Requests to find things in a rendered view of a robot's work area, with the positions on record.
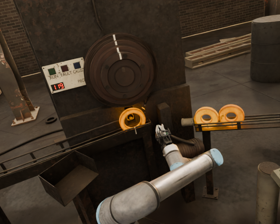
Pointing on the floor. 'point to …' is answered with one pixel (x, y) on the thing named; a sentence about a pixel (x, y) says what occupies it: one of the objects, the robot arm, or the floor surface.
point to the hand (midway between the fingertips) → (158, 127)
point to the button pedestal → (279, 179)
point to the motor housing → (190, 153)
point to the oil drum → (270, 49)
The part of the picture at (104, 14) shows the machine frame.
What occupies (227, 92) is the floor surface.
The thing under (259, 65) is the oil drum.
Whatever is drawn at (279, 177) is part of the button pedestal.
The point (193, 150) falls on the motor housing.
